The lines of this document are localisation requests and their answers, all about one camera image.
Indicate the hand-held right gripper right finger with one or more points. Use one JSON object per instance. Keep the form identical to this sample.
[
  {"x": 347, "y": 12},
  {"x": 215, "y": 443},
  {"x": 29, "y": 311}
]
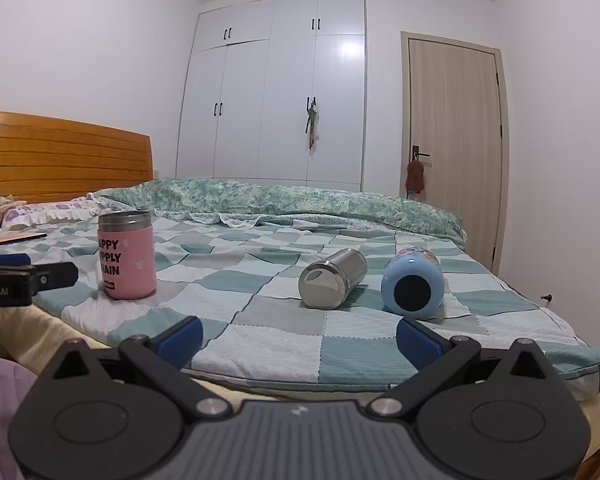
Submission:
[{"x": 419, "y": 342}]

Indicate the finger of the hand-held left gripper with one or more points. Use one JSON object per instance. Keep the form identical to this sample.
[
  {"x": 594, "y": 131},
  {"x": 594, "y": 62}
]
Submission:
[
  {"x": 5, "y": 260},
  {"x": 55, "y": 275}
]

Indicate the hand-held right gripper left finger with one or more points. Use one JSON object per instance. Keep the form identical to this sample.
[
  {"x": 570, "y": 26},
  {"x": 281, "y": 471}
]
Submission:
[{"x": 180, "y": 342}]

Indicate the light blue bottle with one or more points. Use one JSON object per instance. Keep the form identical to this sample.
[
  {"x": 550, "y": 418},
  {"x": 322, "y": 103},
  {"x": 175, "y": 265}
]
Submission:
[{"x": 422, "y": 267}]

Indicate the stainless steel cup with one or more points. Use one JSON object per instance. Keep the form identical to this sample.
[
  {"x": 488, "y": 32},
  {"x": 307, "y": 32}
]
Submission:
[{"x": 332, "y": 280}]

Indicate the pink cup with steel rim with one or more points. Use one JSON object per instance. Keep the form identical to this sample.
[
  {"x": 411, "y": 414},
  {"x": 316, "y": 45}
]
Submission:
[{"x": 127, "y": 265}]

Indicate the flat red and black phone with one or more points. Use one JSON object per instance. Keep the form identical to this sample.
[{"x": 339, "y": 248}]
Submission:
[{"x": 17, "y": 237}]

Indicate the yellow bed sheet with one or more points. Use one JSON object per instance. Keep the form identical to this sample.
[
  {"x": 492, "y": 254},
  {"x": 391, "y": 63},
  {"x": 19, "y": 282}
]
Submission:
[{"x": 30, "y": 332}]

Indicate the purple floral pillow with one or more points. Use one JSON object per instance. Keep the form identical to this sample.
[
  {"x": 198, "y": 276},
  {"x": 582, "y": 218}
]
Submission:
[{"x": 55, "y": 210}]

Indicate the green checkered blanket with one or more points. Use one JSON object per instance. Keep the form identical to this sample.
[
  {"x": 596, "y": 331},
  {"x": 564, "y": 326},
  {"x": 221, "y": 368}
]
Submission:
[{"x": 270, "y": 310}]

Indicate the wooden headboard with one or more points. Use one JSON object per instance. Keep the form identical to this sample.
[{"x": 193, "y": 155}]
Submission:
[{"x": 55, "y": 160}]

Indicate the purple cloth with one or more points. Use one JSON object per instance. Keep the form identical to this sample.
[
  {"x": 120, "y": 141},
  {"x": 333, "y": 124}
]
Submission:
[{"x": 0, "y": 410}]

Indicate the brown hanging pouch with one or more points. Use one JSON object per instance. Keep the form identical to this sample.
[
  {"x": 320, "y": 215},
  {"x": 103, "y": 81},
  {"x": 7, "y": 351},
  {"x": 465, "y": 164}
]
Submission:
[{"x": 415, "y": 177}]

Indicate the green floral quilt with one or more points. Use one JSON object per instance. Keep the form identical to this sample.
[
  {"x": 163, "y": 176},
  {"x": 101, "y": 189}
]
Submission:
[{"x": 305, "y": 200}]

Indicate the light wooden door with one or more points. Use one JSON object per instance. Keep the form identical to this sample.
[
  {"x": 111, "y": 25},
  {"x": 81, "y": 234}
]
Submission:
[{"x": 455, "y": 135}]

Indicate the green hanging ornament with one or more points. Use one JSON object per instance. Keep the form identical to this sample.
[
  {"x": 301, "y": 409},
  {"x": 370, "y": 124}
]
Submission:
[{"x": 312, "y": 122}]

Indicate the white wardrobe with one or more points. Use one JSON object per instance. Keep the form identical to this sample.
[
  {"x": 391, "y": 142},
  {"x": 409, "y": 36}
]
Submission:
[{"x": 280, "y": 110}]

